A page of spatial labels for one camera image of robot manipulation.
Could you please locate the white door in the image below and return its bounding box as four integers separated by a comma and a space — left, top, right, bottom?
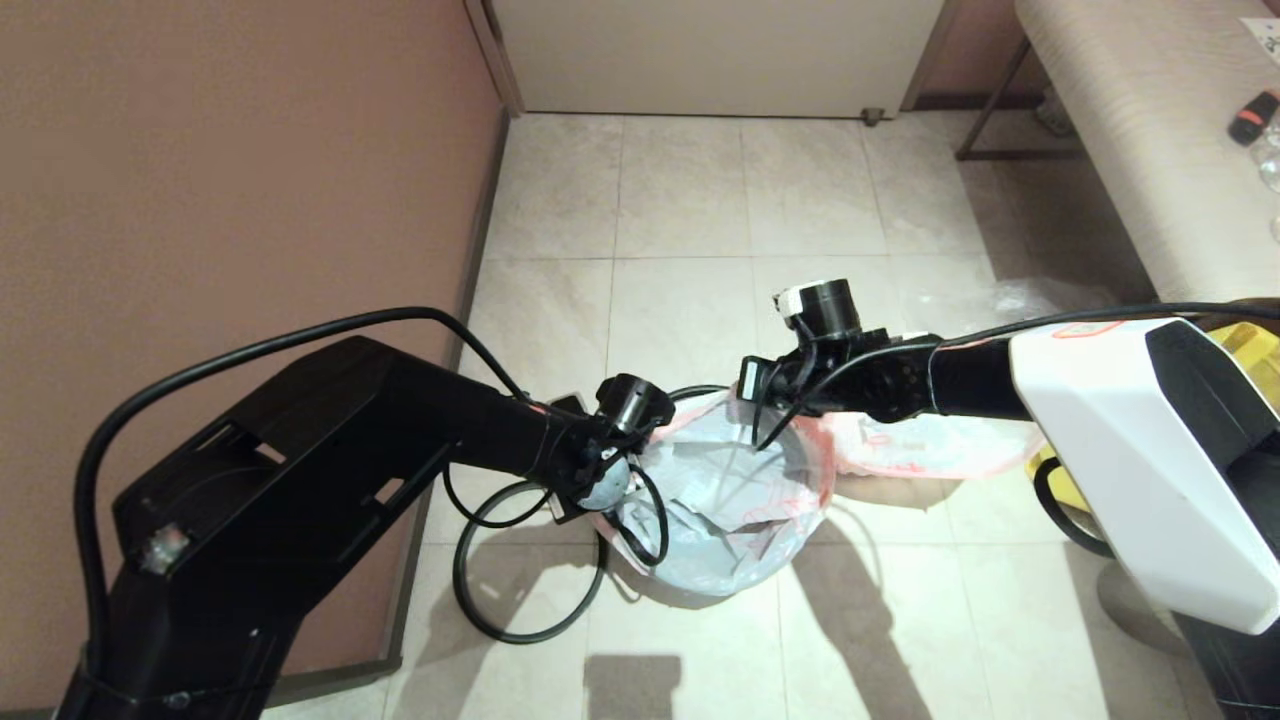
490, 0, 946, 119

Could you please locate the used white pink trash bag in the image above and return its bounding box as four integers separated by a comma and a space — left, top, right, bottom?
830, 410, 1046, 481

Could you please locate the yellow shopping bag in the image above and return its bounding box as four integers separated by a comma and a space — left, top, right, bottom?
1028, 320, 1280, 546

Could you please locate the clear crumpled plastic bag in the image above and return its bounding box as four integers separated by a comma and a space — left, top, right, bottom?
985, 278, 1111, 321

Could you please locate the grey bin rim ring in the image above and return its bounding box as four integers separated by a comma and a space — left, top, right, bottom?
453, 480, 609, 646

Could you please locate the black orange marker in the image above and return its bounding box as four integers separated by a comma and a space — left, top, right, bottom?
1228, 88, 1280, 147

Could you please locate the dark metal table frame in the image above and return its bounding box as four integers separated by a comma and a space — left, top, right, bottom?
955, 40, 1086, 163

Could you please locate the fresh white pink trash bag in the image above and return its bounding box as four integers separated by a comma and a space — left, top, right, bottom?
590, 390, 836, 598

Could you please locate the white printed paper sheet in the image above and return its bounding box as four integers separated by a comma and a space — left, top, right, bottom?
1238, 18, 1280, 66

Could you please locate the smooth black left arm cable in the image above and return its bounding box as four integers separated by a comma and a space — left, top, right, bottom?
75, 305, 531, 681

